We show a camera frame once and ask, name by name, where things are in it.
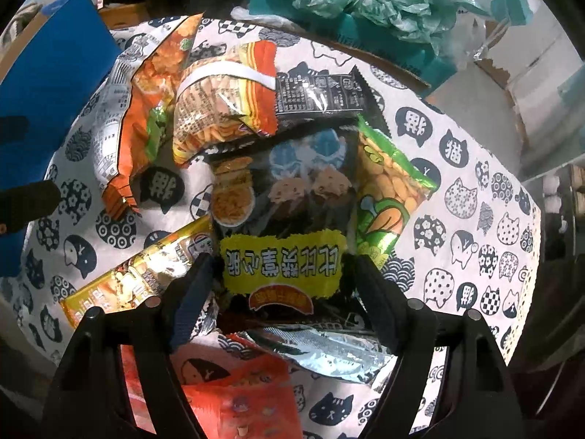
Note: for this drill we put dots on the black white-print snack packet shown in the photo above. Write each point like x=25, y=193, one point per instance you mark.
x=320, y=93

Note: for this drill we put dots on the green peanut snack packet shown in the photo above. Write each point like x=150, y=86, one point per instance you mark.
x=388, y=183

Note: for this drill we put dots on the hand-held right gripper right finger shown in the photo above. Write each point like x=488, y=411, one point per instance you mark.
x=379, y=311

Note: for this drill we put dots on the orange silver snack packet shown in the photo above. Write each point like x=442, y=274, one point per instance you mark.
x=146, y=87

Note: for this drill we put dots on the red snack packet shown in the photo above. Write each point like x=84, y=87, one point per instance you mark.
x=242, y=402

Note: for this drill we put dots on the silver foil snack packet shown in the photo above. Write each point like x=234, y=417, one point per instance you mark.
x=320, y=347

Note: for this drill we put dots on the blue cardboard box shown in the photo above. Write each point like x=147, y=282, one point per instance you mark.
x=55, y=64

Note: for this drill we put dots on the golden snack packet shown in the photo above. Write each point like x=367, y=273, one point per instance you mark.
x=132, y=274

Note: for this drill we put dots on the white cardboard box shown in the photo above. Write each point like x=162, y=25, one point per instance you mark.
x=525, y=68

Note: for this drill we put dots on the orange yellow cracker packet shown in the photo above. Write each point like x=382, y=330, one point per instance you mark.
x=215, y=109

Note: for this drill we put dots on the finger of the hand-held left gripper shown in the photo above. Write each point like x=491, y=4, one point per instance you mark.
x=29, y=203
x=13, y=133

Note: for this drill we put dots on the large black yellow-label snack packet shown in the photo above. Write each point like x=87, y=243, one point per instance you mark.
x=297, y=201

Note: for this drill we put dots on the cat print tablecloth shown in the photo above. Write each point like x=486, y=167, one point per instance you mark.
x=457, y=238

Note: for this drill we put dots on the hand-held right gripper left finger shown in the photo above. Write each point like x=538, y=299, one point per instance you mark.
x=192, y=306

